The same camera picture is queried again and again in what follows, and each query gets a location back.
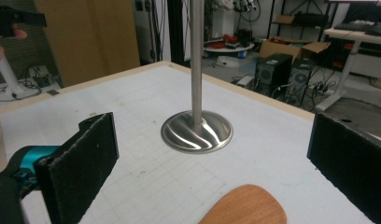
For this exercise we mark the large wooden panel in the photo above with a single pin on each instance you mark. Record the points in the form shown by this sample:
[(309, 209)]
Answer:
[(92, 40)]

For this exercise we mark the round white table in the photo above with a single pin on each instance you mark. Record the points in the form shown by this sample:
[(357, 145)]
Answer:
[(229, 48)]

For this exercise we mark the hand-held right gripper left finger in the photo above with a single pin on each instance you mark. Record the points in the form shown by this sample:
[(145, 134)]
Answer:
[(76, 161)]

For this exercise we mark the small white device box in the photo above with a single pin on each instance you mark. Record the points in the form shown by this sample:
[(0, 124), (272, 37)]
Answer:
[(245, 81)]

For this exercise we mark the open cardboard box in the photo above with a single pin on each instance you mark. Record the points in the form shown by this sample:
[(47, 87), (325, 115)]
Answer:
[(282, 48)]

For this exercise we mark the steel utensil stand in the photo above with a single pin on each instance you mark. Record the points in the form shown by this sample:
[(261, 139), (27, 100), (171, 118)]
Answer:
[(196, 133)]

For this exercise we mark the white stand pole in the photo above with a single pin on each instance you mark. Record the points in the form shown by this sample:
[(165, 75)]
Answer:
[(8, 76)]

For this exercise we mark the wooden spatula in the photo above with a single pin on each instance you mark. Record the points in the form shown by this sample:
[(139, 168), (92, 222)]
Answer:
[(247, 207)]

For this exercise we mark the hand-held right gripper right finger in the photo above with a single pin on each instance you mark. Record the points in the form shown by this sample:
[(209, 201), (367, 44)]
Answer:
[(350, 161)]

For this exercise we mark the white grid paper mat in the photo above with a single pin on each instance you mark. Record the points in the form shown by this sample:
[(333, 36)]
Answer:
[(132, 105)]

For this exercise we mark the black computer tower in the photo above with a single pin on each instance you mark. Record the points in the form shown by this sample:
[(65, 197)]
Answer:
[(272, 74)]

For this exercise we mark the black frame post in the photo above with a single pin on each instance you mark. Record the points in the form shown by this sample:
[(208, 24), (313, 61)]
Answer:
[(176, 31)]

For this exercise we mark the grey computer tower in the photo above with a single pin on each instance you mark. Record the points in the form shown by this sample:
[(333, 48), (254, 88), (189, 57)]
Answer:
[(299, 81)]

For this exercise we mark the white desk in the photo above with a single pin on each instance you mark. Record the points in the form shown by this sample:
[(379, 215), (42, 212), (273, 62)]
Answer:
[(347, 65)]

